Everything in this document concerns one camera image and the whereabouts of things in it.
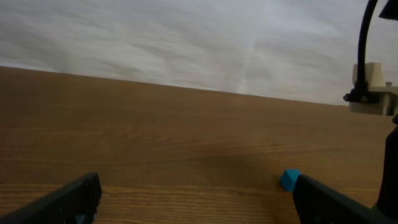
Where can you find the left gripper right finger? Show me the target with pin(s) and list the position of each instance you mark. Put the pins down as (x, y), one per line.
(323, 205)

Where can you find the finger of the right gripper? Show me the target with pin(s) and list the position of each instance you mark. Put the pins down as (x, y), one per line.
(391, 174)

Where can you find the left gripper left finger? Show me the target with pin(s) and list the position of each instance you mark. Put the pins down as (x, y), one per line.
(68, 205)

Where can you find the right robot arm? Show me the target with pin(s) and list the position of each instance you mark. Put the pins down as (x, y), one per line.
(391, 9)

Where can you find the blue cube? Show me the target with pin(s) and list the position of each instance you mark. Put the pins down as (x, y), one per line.
(289, 179)

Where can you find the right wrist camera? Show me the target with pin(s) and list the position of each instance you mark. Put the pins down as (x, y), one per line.
(376, 107)

